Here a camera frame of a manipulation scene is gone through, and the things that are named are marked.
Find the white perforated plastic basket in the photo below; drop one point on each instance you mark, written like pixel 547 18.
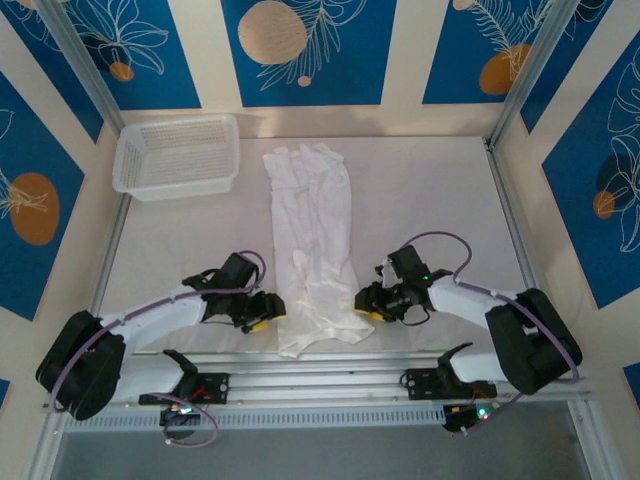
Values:
pixel 175 155

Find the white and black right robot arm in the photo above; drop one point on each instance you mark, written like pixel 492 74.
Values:
pixel 480 300

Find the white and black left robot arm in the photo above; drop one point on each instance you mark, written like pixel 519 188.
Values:
pixel 150 315

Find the aluminium cross rail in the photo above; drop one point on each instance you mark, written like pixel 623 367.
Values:
pixel 320 380

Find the aluminium side rail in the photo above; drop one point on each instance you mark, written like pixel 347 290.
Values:
pixel 105 250
pixel 515 225

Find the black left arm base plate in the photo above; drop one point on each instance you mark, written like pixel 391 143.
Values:
pixel 215 387

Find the white t-shirt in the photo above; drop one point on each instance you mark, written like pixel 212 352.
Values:
pixel 320 240

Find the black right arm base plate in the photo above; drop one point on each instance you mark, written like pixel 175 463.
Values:
pixel 420 382

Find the aluminium frame post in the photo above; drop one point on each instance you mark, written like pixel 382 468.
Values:
pixel 80 60
pixel 530 70

